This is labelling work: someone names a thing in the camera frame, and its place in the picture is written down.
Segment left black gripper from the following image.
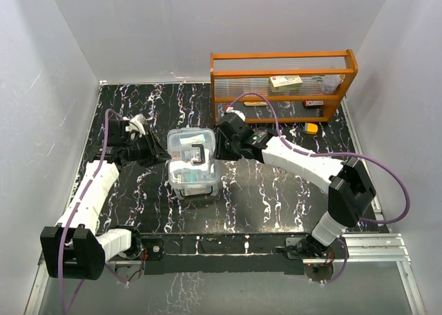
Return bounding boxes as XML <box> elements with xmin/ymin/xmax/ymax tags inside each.
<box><xmin>124</xmin><ymin>131</ymin><xmax>171</xmax><ymax>168</ymax></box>

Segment clear kit lid black handle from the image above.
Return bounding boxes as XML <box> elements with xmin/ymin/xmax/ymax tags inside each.
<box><xmin>166</xmin><ymin>127</ymin><xmax>218</xmax><ymax>166</ymax></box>

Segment clear plastic medicine kit box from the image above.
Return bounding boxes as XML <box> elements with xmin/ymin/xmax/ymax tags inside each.
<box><xmin>168</xmin><ymin>160</ymin><xmax>220</xmax><ymax>200</ymax></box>

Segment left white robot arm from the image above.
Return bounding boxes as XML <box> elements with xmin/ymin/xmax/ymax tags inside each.
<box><xmin>40</xmin><ymin>114</ymin><xmax>171</xmax><ymax>280</ymax></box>

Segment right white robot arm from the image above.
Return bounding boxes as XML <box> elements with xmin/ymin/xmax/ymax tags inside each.
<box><xmin>214</xmin><ymin>113</ymin><xmax>376</xmax><ymax>258</ymax></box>

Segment beige medicine box on shelf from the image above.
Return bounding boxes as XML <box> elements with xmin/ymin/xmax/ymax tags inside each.
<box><xmin>269</xmin><ymin>75</ymin><xmax>303</xmax><ymax>93</ymax></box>

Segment flat wooden piece under shelf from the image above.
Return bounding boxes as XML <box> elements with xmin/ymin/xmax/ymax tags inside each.
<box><xmin>243</xmin><ymin>101</ymin><xmax>268</xmax><ymax>107</ymax></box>

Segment yellow grey small device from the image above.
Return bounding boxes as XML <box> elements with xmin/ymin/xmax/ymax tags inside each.
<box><xmin>304</xmin><ymin>122</ymin><xmax>319</xmax><ymax>135</ymax></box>

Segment red white box under shelf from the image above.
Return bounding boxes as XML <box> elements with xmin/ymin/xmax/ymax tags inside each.
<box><xmin>302</xmin><ymin>100</ymin><xmax>324</xmax><ymax>108</ymax></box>

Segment orange wooden shelf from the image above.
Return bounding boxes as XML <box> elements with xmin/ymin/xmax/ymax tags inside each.
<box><xmin>210</xmin><ymin>49</ymin><xmax>358</xmax><ymax>124</ymax></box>

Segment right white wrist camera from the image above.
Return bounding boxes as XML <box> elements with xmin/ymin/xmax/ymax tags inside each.
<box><xmin>225</xmin><ymin>105</ymin><xmax>246</xmax><ymax>122</ymax></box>

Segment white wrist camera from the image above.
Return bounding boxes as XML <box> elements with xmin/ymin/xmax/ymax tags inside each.
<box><xmin>124</xmin><ymin>113</ymin><xmax>146</xmax><ymax>135</ymax></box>
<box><xmin>225</xmin><ymin>105</ymin><xmax>246</xmax><ymax>122</ymax></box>

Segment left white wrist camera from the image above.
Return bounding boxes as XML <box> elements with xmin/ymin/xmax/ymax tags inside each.
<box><xmin>124</xmin><ymin>113</ymin><xmax>146</xmax><ymax>135</ymax></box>

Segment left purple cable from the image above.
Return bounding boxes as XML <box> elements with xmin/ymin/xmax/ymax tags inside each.
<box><xmin>57</xmin><ymin>108</ymin><xmax>125</xmax><ymax>315</ymax></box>

